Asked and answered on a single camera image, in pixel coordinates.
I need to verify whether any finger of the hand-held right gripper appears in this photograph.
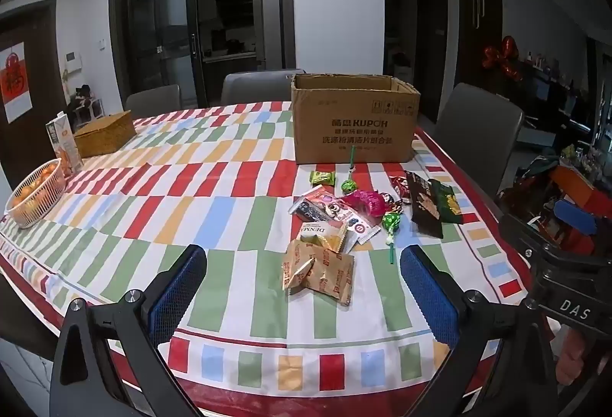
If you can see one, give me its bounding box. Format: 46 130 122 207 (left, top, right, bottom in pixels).
555 198 601 236
498 211 565 265

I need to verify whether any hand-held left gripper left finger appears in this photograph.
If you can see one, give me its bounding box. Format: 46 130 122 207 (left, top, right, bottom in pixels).
49 244 208 417

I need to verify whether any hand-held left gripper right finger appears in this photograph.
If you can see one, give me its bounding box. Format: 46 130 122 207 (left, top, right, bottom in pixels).
400 245 562 417

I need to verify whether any green biscuit packet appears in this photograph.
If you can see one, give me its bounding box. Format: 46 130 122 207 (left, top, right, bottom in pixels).
427 179 466 225

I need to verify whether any red heart candy packet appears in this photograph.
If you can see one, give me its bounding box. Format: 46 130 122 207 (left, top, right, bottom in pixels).
388 175 413 205

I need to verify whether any brown cardboard box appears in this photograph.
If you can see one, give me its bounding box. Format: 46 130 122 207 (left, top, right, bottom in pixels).
291 73 422 165

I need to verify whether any person's right hand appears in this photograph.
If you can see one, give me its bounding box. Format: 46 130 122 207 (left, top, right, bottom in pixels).
555 326 608 389

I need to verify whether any dark green cloth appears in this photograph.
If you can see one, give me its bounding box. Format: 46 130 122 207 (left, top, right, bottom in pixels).
514 154 570 188

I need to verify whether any green lollipop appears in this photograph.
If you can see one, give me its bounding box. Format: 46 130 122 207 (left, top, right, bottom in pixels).
340 145 359 195
381 212 402 265

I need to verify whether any dark brown snack packet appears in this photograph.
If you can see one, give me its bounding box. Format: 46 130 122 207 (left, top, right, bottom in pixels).
404 171 445 238

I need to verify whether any brown paper snack packet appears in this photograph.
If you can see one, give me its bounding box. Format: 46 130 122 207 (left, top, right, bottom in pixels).
306 247 355 305
282 239 326 293

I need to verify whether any white sachet red label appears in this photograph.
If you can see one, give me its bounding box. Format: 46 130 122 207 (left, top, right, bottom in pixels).
342 213 382 252

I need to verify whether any striped colourful tablecloth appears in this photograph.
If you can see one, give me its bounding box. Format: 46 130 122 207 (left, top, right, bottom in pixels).
0 99 541 408

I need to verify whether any grey dining chair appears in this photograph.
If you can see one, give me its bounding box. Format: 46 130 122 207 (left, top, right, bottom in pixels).
221 69 307 104
125 85 182 117
433 83 524 207

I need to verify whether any pink crinkled wrapper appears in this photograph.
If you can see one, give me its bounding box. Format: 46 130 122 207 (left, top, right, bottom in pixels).
351 189 387 218

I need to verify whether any white cracker packet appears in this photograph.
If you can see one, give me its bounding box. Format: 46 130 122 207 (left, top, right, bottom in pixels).
296 222 349 255

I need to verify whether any pink cartoon snack packet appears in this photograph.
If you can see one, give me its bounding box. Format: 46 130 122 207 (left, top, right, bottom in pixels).
287 186 364 226

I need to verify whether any white plastic basket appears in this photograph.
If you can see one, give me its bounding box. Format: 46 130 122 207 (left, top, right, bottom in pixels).
5 158 67 229

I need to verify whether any woven wicker box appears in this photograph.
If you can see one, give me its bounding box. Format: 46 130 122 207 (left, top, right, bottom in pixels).
74 110 137 158

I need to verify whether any pile of oranges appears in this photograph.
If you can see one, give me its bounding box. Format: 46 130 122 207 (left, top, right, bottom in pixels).
12 161 63 212

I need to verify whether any juice carton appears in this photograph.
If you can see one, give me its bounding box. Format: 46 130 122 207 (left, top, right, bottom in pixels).
45 112 84 174

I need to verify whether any dark wooden cabinet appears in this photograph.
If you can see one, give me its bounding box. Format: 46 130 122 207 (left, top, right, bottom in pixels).
454 0 503 88

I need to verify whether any dark wooden door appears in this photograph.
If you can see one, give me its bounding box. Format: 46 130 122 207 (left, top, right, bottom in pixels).
0 0 70 188

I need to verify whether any red paper door poster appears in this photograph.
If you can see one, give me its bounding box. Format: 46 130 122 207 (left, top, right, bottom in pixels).
0 43 32 125

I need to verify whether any sliding glass door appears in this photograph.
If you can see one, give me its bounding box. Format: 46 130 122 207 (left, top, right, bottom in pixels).
110 0 283 107

